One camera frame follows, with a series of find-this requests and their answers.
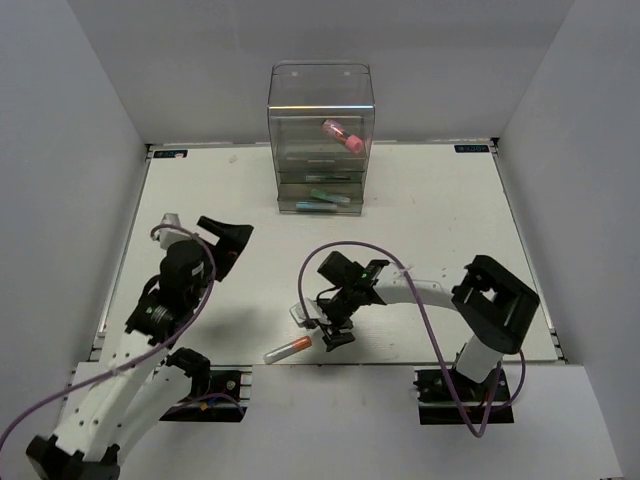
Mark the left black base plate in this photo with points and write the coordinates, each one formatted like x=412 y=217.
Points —
x=225 y=401

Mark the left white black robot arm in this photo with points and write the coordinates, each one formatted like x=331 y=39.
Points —
x=147 y=373

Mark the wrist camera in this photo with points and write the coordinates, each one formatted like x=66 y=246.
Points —
x=308 y=315
x=169 y=231

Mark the right blue table sticker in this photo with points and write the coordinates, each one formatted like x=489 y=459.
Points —
x=471 y=148

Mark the clear plastic drawer organizer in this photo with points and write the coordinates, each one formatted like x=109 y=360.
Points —
x=302 y=95

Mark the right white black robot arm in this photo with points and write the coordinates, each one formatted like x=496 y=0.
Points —
x=496 y=305

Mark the green highlighter marker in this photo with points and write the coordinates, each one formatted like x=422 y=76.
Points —
x=326 y=196

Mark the orange highlighter marker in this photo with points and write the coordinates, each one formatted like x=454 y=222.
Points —
x=287 y=350

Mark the blue highlighter marker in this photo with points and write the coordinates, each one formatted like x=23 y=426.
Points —
x=316 y=206

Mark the blue table sticker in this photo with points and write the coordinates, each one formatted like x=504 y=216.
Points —
x=471 y=148
x=170 y=154

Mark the left blue table sticker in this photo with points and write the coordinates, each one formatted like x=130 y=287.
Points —
x=170 y=154

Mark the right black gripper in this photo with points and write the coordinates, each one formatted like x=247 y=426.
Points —
x=332 y=338

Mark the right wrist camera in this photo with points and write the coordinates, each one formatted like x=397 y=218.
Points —
x=308 y=315

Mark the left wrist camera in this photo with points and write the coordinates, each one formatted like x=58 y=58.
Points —
x=169 y=231

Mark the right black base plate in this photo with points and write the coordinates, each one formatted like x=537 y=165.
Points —
x=436 y=406

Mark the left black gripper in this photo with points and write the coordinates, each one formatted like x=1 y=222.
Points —
x=233 y=239

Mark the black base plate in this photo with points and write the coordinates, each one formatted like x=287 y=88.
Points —
x=436 y=406
x=225 y=401

